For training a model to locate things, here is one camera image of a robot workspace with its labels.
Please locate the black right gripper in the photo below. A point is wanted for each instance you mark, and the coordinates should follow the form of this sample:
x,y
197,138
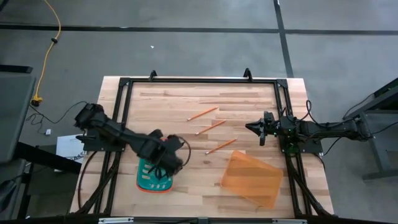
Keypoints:
x,y
273,129

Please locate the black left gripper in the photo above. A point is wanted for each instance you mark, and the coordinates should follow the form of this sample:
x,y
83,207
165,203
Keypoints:
x,y
161,152

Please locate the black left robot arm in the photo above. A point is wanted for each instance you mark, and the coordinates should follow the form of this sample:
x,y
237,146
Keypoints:
x,y
109,129

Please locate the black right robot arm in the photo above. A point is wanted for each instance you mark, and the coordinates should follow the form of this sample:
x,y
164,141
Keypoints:
x,y
326,129

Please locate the orange pencil with eraser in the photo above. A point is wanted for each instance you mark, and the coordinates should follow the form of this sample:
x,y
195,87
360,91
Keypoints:
x,y
202,113
221,146
211,127

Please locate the orange transparent bag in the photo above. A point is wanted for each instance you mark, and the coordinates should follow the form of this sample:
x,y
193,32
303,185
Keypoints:
x,y
252,179

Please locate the white paper sheet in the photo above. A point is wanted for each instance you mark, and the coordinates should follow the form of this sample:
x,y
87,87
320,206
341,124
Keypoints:
x,y
68,147

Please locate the small white adapter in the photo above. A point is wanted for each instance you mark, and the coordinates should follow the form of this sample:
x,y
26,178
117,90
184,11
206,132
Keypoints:
x,y
48,132

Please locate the black metal stand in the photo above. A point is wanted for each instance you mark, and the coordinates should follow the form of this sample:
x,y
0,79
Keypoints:
x,y
376,149

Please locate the grey desk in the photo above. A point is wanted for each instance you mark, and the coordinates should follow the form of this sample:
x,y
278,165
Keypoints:
x,y
15,115

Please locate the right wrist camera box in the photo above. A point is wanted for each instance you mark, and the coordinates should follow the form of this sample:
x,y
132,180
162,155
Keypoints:
x,y
269,116

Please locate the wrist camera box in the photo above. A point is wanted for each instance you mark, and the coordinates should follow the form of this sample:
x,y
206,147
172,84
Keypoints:
x,y
157,134
269,116

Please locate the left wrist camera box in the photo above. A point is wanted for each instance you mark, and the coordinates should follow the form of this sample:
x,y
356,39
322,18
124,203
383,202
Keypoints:
x,y
157,134

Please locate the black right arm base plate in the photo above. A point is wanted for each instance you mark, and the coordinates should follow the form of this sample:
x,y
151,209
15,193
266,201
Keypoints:
x,y
306,148

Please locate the silver table bracket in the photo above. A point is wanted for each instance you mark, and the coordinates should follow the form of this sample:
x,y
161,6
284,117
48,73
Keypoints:
x,y
289,221
115,220

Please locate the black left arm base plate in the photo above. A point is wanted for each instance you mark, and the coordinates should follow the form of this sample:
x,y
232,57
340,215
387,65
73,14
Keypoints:
x,y
102,144

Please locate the black aluminium table frame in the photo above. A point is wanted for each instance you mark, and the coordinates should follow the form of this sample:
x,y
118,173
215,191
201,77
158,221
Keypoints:
x,y
202,80

